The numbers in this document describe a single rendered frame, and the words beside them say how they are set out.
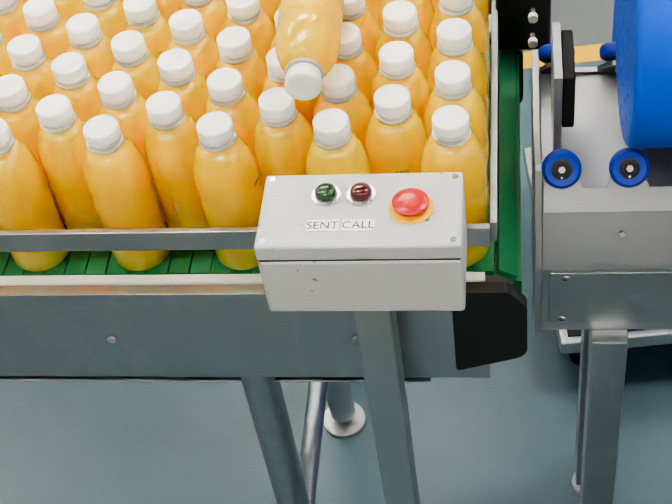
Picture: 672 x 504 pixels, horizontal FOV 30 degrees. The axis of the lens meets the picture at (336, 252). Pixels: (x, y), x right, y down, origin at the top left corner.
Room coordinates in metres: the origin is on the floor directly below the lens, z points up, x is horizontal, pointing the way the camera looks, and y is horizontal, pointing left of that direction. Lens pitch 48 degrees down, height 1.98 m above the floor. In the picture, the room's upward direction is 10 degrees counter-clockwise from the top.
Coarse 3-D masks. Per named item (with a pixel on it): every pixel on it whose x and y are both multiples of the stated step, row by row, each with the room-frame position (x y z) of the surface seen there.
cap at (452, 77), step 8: (440, 64) 1.04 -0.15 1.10; (448, 64) 1.04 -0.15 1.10; (456, 64) 1.04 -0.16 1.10; (464, 64) 1.04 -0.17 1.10; (440, 72) 1.03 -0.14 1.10; (448, 72) 1.03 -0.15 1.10; (456, 72) 1.03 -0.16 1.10; (464, 72) 1.02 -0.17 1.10; (440, 80) 1.02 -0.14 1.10; (448, 80) 1.02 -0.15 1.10; (456, 80) 1.01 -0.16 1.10; (464, 80) 1.01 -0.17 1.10; (440, 88) 1.02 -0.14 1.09; (448, 88) 1.01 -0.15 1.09; (456, 88) 1.01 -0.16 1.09; (464, 88) 1.01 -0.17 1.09
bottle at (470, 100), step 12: (432, 96) 1.03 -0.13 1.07; (444, 96) 1.01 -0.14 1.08; (456, 96) 1.01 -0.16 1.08; (468, 96) 1.02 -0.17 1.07; (480, 96) 1.03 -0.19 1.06; (432, 108) 1.02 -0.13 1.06; (468, 108) 1.01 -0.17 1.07; (480, 108) 1.01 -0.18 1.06; (480, 120) 1.01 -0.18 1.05; (480, 132) 1.00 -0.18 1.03
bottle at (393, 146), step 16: (368, 128) 1.01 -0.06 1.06; (384, 128) 0.99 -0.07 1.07; (400, 128) 0.99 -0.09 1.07; (416, 128) 0.99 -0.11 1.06; (368, 144) 1.00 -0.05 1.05; (384, 144) 0.98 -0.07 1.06; (400, 144) 0.98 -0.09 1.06; (416, 144) 0.98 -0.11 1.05; (384, 160) 0.98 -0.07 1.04; (400, 160) 0.97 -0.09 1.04; (416, 160) 0.98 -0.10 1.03
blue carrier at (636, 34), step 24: (624, 0) 1.10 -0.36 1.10; (648, 0) 0.98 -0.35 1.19; (624, 24) 1.08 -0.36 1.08; (648, 24) 0.96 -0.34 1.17; (624, 48) 1.06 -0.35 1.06; (648, 48) 0.95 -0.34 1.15; (624, 72) 1.05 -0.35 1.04; (648, 72) 0.94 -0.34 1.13; (624, 96) 1.03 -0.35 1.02; (648, 96) 0.94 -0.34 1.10; (624, 120) 1.01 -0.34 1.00; (648, 120) 0.94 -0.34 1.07; (648, 144) 0.96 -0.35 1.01
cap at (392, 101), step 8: (384, 88) 1.02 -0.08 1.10; (392, 88) 1.02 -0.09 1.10; (400, 88) 1.02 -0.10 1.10; (376, 96) 1.01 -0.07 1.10; (384, 96) 1.01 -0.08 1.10; (392, 96) 1.01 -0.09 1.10; (400, 96) 1.00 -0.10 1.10; (408, 96) 1.00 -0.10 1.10; (376, 104) 1.00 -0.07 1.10; (384, 104) 0.99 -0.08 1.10; (392, 104) 0.99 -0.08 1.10; (400, 104) 0.99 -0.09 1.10; (408, 104) 1.00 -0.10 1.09; (376, 112) 1.00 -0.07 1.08; (384, 112) 0.99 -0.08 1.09; (392, 112) 0.99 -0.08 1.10; (400, 112) 0.99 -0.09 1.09
